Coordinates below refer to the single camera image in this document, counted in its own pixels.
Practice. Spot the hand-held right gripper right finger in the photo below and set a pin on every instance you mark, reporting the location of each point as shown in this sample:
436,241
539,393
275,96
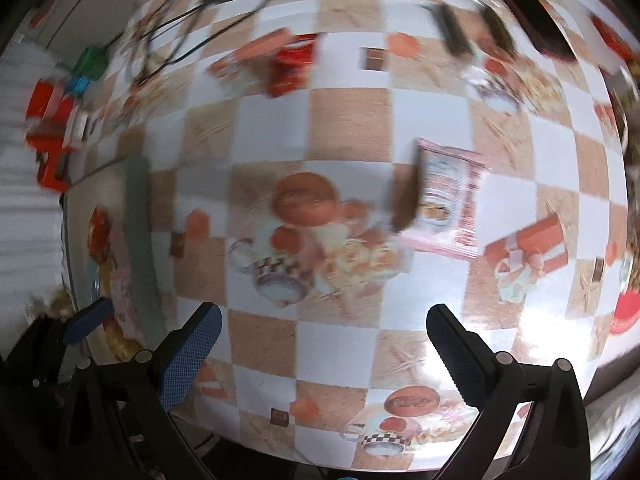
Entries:
452,355

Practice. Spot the small blue box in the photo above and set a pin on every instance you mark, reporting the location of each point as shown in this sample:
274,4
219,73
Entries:
79,85

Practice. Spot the white rectangular tray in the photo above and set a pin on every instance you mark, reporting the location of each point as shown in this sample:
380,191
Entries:
142,260

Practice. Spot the red plastic stool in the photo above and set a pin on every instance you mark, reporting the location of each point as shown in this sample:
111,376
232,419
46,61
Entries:
47,160

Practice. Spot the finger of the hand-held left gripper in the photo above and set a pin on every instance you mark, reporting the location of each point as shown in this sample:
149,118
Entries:
90,320

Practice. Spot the pale pink snack packet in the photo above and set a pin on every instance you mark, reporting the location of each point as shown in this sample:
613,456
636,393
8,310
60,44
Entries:
122,295

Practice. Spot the crumpled red snack packet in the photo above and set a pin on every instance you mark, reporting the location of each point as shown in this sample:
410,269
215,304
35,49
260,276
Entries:
290,67

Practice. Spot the red cardboard box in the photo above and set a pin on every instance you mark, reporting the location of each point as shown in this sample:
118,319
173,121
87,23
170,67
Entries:
50,102

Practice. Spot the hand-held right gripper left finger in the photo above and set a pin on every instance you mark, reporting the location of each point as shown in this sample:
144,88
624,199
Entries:
195,355

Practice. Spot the checkered printed tablecloth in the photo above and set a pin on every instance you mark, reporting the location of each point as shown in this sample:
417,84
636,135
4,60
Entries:
350,125

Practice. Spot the red snack packet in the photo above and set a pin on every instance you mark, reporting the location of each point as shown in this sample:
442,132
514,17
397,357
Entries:
290,67
97,232

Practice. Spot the white and red carton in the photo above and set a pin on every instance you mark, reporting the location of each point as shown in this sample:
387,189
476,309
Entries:
82,130

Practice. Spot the white cabinet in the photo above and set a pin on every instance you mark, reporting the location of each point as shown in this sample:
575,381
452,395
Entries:
80,5

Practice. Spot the green box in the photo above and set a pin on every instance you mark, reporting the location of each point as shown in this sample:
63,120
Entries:
91,60

